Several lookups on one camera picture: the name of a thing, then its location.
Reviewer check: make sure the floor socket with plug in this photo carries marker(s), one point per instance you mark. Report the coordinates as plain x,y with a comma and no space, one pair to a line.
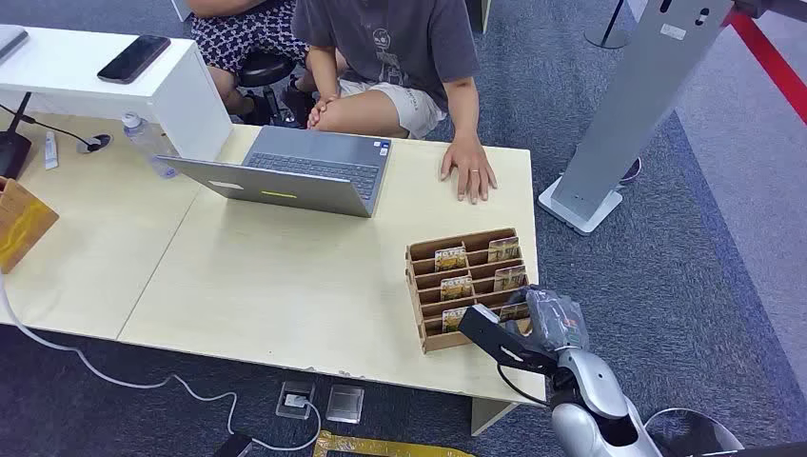
295,400

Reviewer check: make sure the black power adapter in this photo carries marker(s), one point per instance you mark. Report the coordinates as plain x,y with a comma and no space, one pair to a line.
233,446

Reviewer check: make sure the pale wooden desk leg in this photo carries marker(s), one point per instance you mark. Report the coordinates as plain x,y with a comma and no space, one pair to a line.
492,415

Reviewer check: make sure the seated person on stool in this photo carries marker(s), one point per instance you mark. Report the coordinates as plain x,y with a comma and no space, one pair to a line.
246,31

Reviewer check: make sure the small white tube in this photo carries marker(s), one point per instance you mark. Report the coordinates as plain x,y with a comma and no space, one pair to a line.
51,151

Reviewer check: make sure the white desk riser shelf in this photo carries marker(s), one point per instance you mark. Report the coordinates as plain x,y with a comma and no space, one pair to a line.
176,101

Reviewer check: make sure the person's hand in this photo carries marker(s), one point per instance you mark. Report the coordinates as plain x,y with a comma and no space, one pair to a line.
470,167
321,110

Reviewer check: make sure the dark round disc with rim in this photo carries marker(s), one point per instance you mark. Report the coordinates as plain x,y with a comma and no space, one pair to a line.
693,435

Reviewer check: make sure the person's left forearm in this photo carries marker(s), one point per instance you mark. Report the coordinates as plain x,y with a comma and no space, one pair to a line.
462,107

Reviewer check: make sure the grey open laptop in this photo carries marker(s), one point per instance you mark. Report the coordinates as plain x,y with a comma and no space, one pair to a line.
296,189

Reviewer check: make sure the clear plastic water bottle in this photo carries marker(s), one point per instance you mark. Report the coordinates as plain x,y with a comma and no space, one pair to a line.
146,144

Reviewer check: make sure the stanchion post with base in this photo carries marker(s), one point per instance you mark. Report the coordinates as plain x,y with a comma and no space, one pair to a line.
606,36

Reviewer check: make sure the grey flat device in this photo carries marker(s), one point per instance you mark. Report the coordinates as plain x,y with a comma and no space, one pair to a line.
11,39

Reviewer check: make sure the yellow floor tape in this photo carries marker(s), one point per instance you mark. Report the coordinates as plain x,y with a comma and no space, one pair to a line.
378,448

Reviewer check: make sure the black monitor stand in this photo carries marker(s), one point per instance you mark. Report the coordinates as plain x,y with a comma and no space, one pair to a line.
12,151

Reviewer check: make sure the black smartphone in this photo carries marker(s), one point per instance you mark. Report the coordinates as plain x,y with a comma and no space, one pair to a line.
133,58

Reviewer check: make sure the black round stool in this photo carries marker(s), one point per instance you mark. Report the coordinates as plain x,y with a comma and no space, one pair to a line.
265,66

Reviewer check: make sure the wooden card holder rack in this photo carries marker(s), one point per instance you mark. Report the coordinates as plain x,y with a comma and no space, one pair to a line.
429,318

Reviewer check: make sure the red barrier belt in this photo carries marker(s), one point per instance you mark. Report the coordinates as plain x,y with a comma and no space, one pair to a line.
772,63

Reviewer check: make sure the person's right hand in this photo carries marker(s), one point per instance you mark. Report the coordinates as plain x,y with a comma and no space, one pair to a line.
321,110

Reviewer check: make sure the hotel key card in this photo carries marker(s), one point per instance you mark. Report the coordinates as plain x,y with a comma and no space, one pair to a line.
504,250
450,259
452,320
509,278
512,312
456,288

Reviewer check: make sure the brown wooden box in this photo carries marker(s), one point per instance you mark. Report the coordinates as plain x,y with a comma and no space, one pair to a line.
22,224

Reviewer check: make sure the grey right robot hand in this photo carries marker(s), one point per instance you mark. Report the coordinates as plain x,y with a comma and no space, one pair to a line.
555,318

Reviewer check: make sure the grey kiosk stand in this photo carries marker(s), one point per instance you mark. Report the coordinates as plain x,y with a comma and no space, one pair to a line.
630,94

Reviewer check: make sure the person's right forearm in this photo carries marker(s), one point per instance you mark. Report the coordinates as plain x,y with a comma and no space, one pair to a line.
323,72

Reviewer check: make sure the metal floor socket lid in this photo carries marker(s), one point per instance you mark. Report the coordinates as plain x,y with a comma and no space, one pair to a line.
345,404

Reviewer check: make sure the person's left hand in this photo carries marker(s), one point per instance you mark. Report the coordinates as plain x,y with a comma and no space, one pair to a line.
470,167

